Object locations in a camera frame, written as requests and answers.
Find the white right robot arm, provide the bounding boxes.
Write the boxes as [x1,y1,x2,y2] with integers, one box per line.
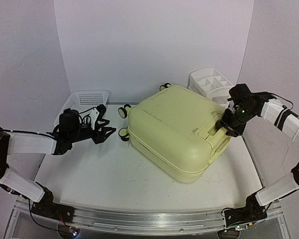
[218,91,299,228]

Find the white plastic drawer organizer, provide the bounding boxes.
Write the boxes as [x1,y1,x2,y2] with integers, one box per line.
[188,68,234,108]

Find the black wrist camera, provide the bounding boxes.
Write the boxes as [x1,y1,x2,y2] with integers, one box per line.
[227,83,251,102]
[58,109,81,141]

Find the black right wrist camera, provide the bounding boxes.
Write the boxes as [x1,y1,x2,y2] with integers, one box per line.
[227,83,251,102]

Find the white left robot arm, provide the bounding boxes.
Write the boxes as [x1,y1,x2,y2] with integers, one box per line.
[0,116,116,222]

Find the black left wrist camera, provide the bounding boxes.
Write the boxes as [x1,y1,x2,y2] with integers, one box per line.
[58,109,81,141]

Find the pale green hard-shell suitcase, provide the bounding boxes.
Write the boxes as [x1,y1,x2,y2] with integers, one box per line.
[118,83,231,183]

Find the white perforated plastic basket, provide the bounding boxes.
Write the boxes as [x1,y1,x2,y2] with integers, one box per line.
[53,90,109,126]

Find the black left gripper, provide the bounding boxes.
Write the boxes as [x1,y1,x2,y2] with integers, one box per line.
[68,119,116,144]

